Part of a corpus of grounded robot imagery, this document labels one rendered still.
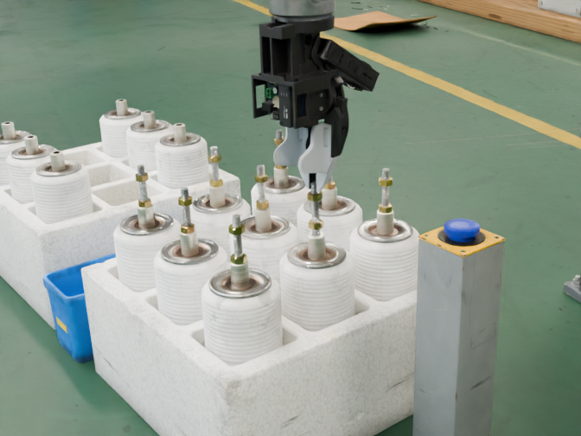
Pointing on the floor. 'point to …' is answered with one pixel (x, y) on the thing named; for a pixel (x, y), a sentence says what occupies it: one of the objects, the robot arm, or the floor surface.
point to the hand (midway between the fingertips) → (318, 178)
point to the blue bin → (72, 309)
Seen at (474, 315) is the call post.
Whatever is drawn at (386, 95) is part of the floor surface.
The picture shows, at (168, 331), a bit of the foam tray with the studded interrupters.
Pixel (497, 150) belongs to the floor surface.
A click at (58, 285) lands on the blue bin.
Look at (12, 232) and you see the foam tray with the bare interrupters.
